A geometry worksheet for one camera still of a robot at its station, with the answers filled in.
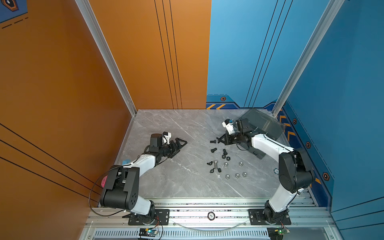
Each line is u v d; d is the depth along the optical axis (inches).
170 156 32.0
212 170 35.1
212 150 38.0
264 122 43.7
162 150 30.3
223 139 32.8
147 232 27.9
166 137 33.4
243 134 28.5
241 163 36.0
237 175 34.2
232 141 31.9
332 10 27.6
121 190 17.5
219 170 35.0
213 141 39.4
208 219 29.1
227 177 34.2
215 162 35.9
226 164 36.0
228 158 37.0
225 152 38.0
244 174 34.2
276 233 27.8
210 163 36.0
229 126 33.2
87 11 27.8
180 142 32.0
